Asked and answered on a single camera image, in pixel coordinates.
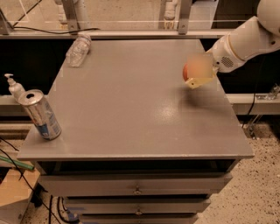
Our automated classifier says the grey drawer cabinet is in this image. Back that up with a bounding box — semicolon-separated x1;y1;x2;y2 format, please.
17;38;256;224

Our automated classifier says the middle grey drawer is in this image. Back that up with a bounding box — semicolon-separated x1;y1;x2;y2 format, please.
65;198;210;214

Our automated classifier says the cardboard box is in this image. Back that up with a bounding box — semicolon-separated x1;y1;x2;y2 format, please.
0;169;39;224

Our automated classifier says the black cable on shelf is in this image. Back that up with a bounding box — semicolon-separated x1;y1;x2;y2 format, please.
11;0;102;35

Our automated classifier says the bottom grey drawer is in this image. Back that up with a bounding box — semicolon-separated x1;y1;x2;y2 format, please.
80;214;198;224

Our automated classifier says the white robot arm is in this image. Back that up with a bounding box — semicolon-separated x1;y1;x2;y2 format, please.
183;0;280;88

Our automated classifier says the metal bracket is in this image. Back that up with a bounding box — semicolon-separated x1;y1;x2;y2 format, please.
61;0;79;32
178;0;193;35

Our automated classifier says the black cable on floor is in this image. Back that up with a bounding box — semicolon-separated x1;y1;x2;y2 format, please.
0;136;80;224

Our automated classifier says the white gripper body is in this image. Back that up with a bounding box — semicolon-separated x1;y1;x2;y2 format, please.
208;35;243;73

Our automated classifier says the silver blue drink can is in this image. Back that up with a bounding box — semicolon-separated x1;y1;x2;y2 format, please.
18;89;61;140

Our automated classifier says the red apple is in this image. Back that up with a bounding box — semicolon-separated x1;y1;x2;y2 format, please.
183;64;188;81

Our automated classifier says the clear plastic water bottle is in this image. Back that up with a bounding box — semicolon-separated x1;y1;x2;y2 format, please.
66;34;91;67

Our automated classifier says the green rod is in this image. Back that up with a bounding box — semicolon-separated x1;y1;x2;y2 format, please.
0;156;34;171

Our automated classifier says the right metal bracket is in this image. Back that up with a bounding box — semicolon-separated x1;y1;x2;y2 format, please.
178;0;193;35

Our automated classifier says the top grey drawer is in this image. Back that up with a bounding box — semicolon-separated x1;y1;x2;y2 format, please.
39;173;232;197

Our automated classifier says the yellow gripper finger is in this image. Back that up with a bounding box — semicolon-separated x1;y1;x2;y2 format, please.
185;70;217;89

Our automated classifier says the white pump dispenser bottle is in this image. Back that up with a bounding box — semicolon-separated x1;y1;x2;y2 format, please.
4;73;25;102

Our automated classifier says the left metal bracket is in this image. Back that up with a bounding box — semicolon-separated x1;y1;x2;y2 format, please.
61;0;79;32

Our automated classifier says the grey drawer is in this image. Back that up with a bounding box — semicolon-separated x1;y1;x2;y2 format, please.
39;173;232;197
80;214;198;224
65;198;210;214

